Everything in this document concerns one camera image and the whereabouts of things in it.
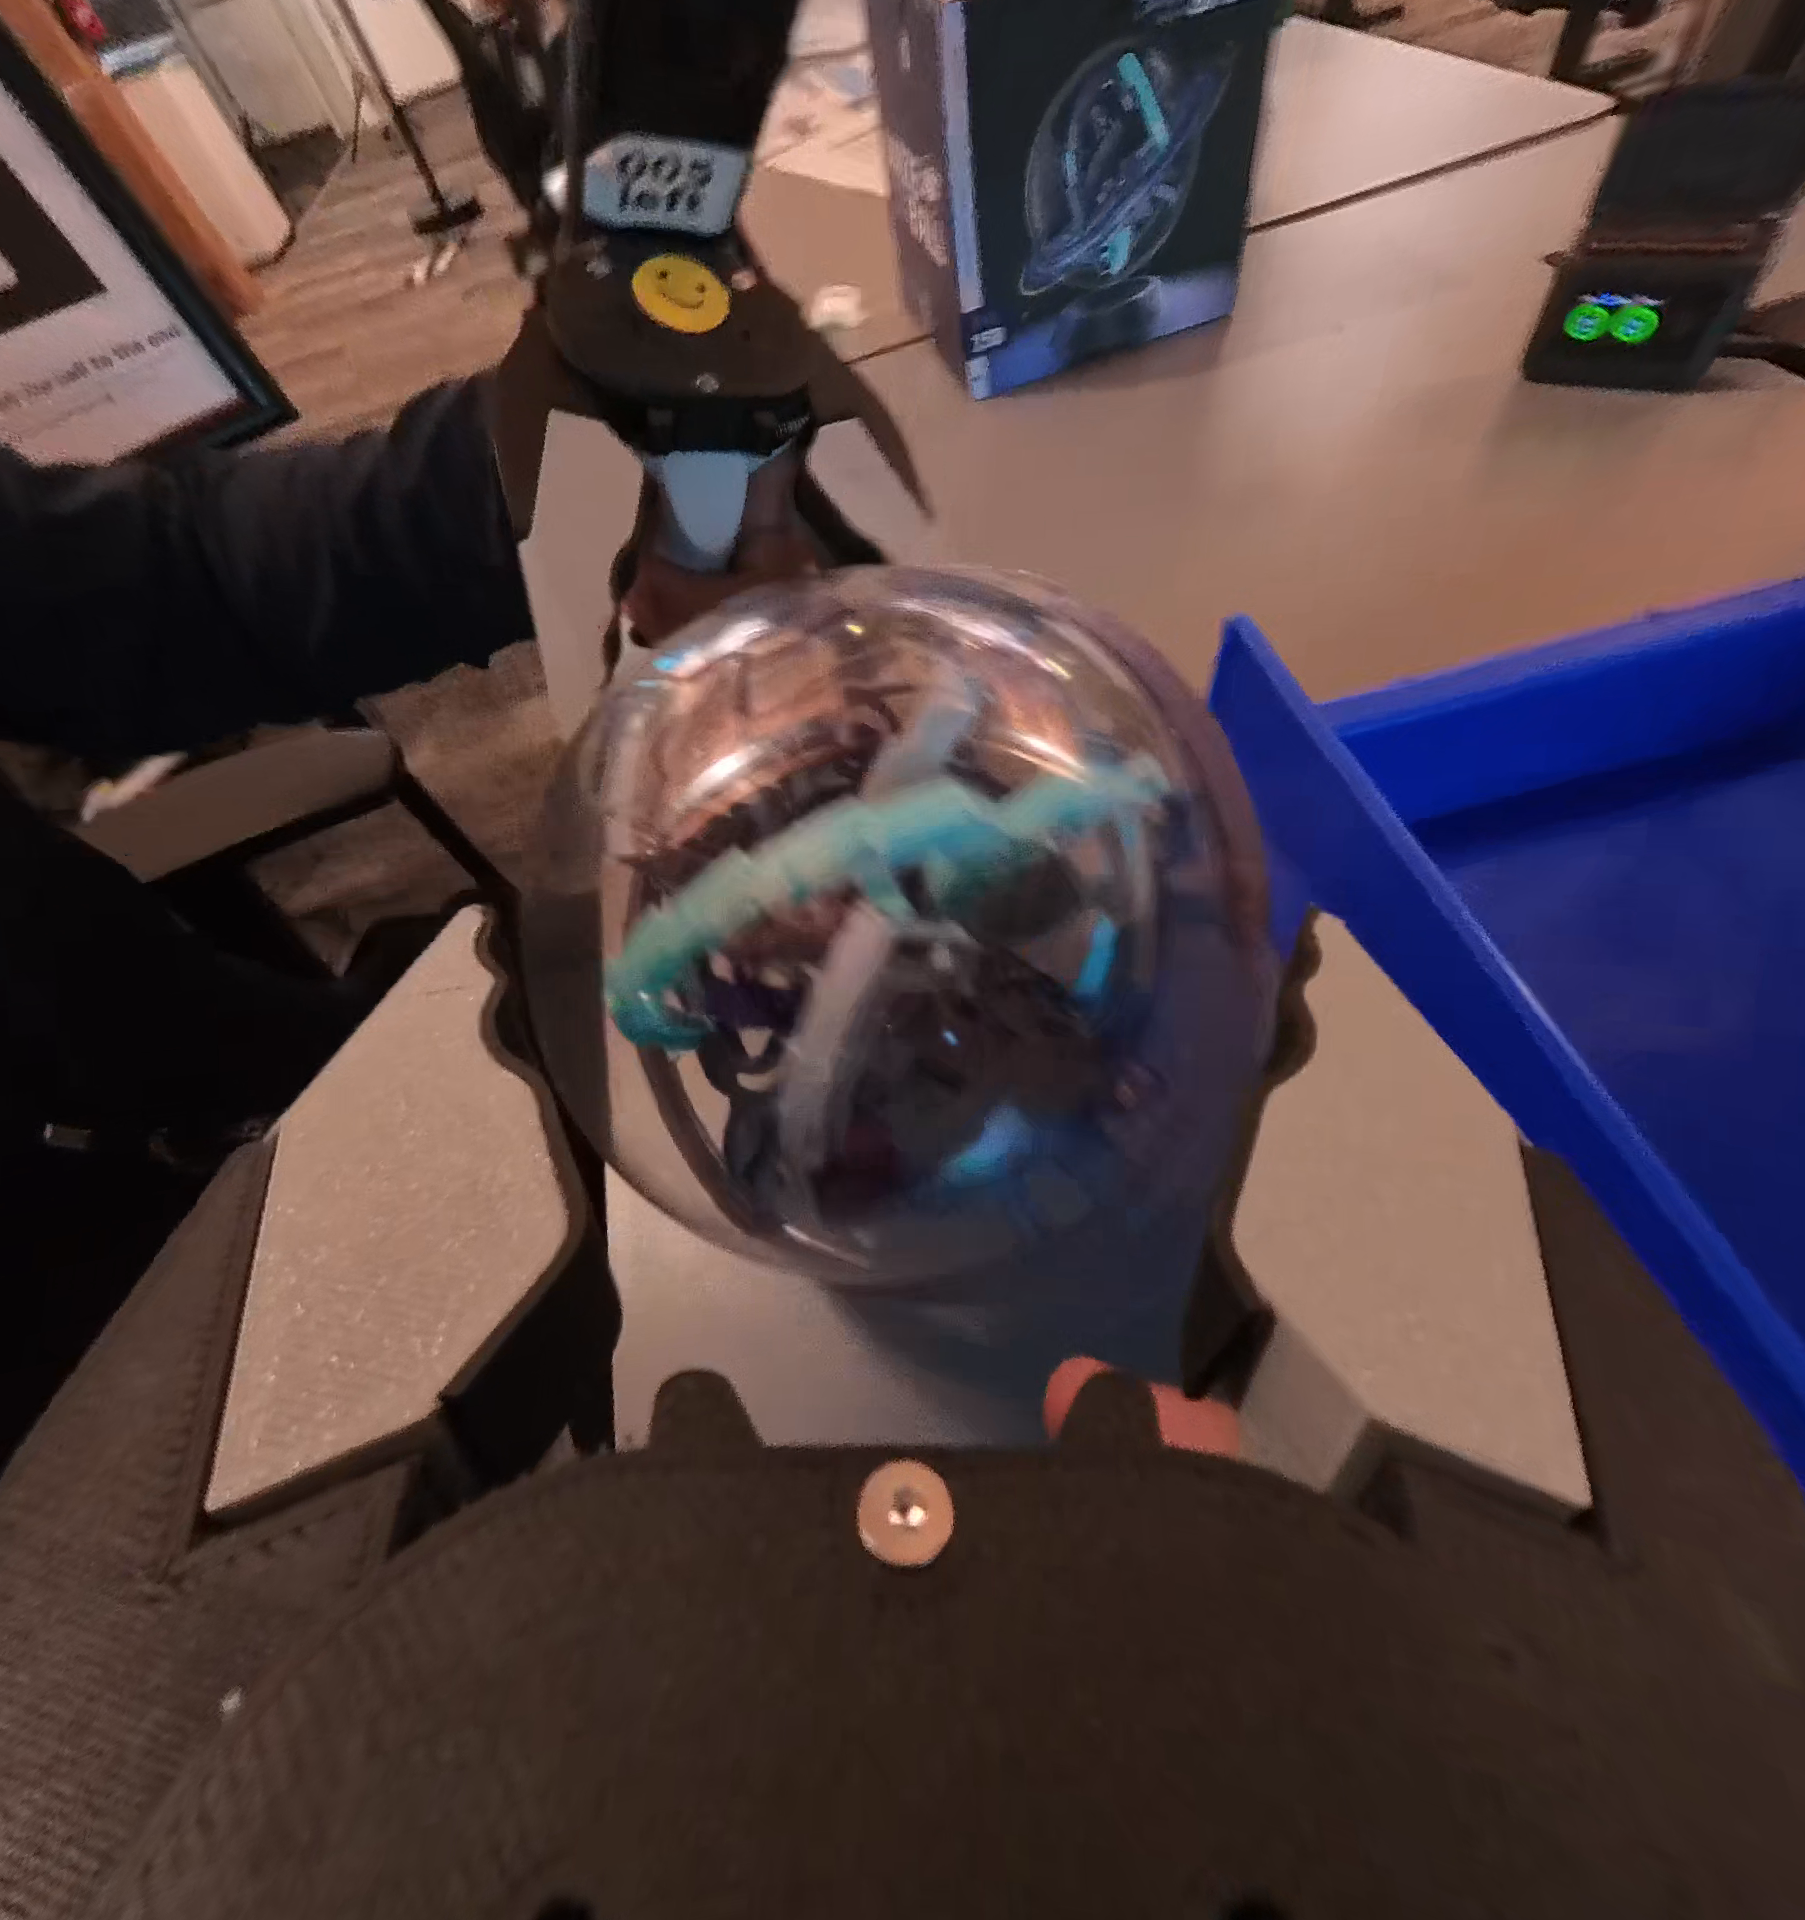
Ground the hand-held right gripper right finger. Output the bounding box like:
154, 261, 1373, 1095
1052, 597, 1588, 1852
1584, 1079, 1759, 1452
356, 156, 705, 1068
1194, 911, 1594, 1509

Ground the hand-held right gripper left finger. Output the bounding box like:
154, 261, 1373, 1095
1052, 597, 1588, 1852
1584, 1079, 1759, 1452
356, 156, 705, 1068
200, 896, 620, 1525

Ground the person's right hand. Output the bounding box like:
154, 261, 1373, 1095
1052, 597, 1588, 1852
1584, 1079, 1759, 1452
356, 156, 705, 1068
1041, 1355, 1246, 1460

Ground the person's black clothing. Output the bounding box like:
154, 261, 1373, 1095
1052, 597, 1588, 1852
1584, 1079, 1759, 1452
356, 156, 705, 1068
0, 726, 521, 1569

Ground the person's left forearm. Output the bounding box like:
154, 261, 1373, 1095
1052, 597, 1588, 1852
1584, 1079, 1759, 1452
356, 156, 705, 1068
0, 375, 545, 760

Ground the large blue plastic bin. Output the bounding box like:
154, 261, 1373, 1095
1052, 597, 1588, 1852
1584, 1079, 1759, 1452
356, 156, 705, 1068
1207, 557, 1805, 1592

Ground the dark printed game box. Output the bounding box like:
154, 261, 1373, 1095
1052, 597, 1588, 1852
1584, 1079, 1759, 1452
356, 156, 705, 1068
862, 0, 1279, 403

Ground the clear plastic maze ball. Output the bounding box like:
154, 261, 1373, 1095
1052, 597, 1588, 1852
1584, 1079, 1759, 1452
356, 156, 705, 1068
520, 563, 1317, 1292

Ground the black office chair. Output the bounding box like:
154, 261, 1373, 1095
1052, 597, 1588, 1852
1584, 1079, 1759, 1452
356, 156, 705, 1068
74, 706, 521, 961

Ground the framed marker sign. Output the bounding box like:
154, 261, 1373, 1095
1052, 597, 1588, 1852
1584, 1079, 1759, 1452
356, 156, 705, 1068
0, 0, 302, 468

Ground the black device with green display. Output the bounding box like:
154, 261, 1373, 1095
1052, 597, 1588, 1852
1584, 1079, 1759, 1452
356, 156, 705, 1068
1520, 75, 1805, 395

